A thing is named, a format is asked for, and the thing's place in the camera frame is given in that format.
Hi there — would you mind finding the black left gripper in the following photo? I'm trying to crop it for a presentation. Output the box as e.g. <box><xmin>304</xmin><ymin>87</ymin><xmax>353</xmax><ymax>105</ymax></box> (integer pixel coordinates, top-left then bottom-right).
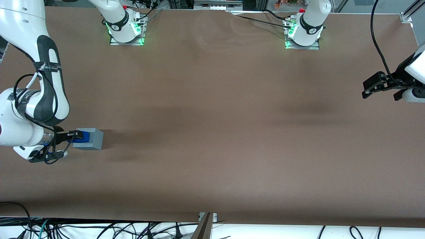
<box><xmin>362</xmin><ymin>54</ymin><xmax>419</xmax><ymax>101</ymax></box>

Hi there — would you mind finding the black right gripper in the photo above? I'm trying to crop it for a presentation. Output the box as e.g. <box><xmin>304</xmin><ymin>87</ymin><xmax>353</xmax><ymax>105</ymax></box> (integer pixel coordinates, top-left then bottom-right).
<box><xmin>52</xmin><ymin>126</ymin><xmax>84</xmax><ymax>147</ymax></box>

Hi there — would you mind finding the blue faceted part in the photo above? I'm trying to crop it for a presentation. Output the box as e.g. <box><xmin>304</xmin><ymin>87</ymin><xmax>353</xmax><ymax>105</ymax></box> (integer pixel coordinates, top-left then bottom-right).
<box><xmin>72</xmin><ymin>131</ymin><xmax>90</xmax><ymax>144</ymax></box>

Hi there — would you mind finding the grey hollow cube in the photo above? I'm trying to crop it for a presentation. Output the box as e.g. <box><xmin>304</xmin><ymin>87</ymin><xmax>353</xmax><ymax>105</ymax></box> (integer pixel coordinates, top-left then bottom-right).
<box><xmin>72</xmin><ymin>128</ymin><xmax>104</xmax><ymax>151</ymax></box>

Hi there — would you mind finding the brown table cover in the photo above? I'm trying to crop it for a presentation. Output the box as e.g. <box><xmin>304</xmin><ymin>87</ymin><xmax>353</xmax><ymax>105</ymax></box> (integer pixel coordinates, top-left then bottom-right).
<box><xmin>0</xmin><ymin>7</ymin><xmax>425</xmax><ymax>228</ymax></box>

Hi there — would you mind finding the white terminal block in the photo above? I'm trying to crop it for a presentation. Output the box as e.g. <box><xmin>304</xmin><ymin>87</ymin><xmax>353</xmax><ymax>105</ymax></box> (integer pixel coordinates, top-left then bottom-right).
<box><xmin>194</xmin><ymin>0</ymin><xmax>243</xmax><ymax>11</ymax></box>

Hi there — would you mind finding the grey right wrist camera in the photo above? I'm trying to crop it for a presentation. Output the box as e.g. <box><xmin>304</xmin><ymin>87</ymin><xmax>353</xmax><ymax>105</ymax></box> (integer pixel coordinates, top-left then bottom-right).
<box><xmin>46</xmin><ymin>150</ymin><xmax>69</xmax><ymax>159</ymax></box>

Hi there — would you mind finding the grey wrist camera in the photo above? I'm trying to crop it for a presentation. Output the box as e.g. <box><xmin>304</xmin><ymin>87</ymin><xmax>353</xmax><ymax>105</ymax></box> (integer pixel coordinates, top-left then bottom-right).
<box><xmin>46</xmin><ymin>150</ymin><xmax>69</xmax><ymax>159</ymax></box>
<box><xmin>402</xmin><ymin>87</ymin><xmax>425</xmax><ymax>103</ymax></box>

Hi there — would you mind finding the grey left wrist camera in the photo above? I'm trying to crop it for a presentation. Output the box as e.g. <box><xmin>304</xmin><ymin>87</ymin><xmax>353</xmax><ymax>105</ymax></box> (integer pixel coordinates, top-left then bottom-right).
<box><xmin>402</xmin><ymin>87</ymin><xmax>425</xmax><ymax>103</ymax></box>

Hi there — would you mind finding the black hanging gripper cable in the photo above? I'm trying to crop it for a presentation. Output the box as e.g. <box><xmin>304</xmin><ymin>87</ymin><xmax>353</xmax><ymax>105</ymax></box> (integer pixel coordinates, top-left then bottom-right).
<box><xmin>370</xmin><ymin>0</ymin><xmax>400</xmax><ymax>85</ymax></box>

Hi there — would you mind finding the aluminium frame profile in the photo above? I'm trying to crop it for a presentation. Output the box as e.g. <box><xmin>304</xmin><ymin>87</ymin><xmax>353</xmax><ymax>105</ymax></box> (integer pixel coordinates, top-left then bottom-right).
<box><xmin>400</xmin><ymin>0</ymin><xmax>425</xmax><ymax>23</ymax></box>

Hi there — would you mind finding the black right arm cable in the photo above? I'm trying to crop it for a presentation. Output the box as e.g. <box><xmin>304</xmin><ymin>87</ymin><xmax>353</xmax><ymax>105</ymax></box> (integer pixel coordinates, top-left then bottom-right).
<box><xmin>13</xmin><ymin>71</ymin><xmax>67</xmax><ymax>165</ymax></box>

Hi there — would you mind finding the black floor cable arc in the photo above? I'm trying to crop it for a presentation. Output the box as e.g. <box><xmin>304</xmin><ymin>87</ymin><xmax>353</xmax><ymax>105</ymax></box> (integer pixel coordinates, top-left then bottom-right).
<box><xmin>0</xmin><ymin>201</ymin><xmax>33</xmax><ymax>239</ymax></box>

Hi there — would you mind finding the teal cable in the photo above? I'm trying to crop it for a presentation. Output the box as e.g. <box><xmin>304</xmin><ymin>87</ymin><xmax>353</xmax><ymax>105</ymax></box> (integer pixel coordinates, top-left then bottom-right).
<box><xmin>38</xmin><ymin>218</ymin><xmax>51</xmax><ymax>239</ymax></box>

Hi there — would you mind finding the black long floor cable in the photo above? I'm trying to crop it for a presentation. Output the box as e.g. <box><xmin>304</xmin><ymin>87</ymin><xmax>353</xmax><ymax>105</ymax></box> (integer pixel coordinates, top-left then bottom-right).
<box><xmin>53</xmin><ymin>222</ymin><xmax>200</xmax><ymax>239</ymax></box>

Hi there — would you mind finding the black cable across cover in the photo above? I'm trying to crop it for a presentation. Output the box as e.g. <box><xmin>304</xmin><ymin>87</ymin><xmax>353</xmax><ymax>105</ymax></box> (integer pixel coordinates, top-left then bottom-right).
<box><xmin>229</xmin><ymin>9</ymin><xmax>294</xmax><ymax>28</ymax></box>

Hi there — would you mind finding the black looped floor cable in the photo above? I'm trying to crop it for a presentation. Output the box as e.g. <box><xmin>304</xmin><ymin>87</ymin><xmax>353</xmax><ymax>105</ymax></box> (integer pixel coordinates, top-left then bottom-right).
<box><xmin>349</xmin><ymin>226</ymin><xmax>365</xmax><ymax>239</ymax></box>

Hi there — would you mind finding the metal table edge bracket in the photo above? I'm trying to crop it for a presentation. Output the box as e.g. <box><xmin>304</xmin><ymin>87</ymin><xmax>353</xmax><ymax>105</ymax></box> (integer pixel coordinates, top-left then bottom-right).
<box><xmin>191</xmin><ymin>212</ymin><xmax>218</xmax><ymax>239</ymax></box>

